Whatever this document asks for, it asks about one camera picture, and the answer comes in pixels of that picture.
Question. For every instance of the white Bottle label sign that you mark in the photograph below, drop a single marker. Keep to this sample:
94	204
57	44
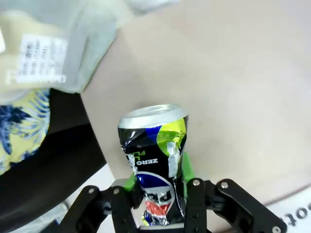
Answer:
294	213

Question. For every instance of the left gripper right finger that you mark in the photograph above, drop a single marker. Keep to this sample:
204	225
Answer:
218	206

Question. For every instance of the crushed black Pepsi can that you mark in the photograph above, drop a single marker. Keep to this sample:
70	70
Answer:
155	150

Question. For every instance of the cream bag with label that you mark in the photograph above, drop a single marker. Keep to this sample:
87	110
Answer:
36	58

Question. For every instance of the pale green cloth bag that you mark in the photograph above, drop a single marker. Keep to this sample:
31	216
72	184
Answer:
92	43

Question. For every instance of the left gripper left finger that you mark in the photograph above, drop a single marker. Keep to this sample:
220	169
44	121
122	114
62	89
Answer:
97	208

